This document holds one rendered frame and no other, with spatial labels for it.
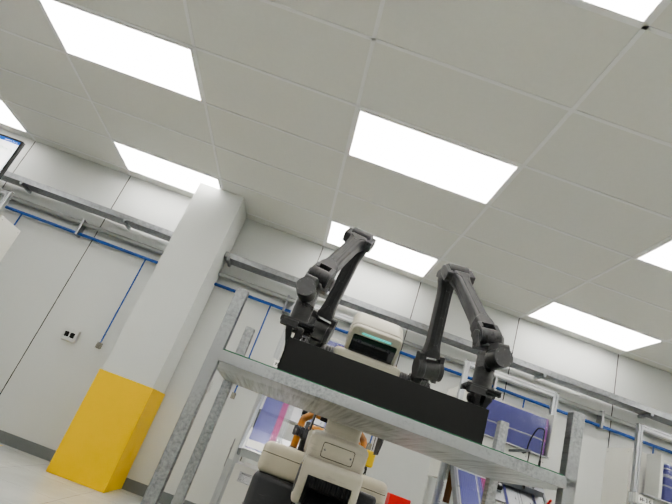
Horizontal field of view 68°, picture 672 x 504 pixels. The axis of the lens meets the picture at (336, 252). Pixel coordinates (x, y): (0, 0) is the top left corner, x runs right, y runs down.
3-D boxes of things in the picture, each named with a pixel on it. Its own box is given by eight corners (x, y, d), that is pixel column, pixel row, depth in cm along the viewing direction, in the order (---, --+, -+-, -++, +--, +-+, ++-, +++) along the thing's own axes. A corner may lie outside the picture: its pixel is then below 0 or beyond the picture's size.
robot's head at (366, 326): (345, 337, 210) (357, 307, 205) (392, 355, 209) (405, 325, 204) (341, 355, 196) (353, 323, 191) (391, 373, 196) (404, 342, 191)
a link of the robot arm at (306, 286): (336, 282, 152) (311, 269, 154) (335, 267, 142) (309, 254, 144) (316, 314, 148) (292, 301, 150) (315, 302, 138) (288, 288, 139)
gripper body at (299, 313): (312, 331, 141) (321, 308, 144) (279, 319, 142) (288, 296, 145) (311, 336, 147) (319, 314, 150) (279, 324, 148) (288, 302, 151)
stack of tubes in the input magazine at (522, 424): (543, 455, 370) (549, 419, 380) (478, 431, 371) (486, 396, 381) (535, 455, 382) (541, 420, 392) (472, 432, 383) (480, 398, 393)
